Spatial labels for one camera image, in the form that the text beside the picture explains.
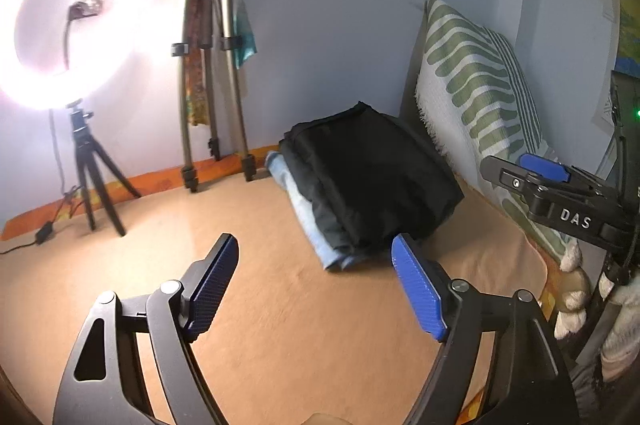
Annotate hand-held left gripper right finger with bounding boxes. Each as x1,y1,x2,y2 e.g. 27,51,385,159
391,232,581,425

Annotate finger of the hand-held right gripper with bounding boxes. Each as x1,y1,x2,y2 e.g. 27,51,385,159
481,154,572,206

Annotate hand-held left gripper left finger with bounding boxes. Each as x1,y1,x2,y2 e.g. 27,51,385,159
52,232,240,425

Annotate black pants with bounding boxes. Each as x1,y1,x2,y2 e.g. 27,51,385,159
292,102,465,251

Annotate person's right hand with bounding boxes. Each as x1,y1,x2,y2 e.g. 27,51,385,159
554,240,640,381

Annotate folded blue jeans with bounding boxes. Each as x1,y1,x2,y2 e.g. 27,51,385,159
265,150,371,272

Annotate green and white patterned pillow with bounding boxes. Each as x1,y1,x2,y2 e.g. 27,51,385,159
415,0,616,256

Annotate orange bed sheet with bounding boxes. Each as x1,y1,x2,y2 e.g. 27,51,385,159
0,145,558,425

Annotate pile of folded clothes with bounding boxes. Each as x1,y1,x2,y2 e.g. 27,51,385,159
279,130,361,256

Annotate small black tripod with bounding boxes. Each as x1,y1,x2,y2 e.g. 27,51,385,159
65,100,143,238

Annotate teal hanging cloth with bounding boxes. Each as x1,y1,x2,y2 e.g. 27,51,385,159
232,0,259,68

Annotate large grey tripod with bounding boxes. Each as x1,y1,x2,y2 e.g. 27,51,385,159
170,0,258,193

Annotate gooseneck phone holder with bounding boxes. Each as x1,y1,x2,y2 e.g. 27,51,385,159
64,0,106,51

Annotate black cable with controller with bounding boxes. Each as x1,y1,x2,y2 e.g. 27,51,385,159
0,110,83,256

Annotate white ring light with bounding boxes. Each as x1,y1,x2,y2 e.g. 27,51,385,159
0,0,156,111

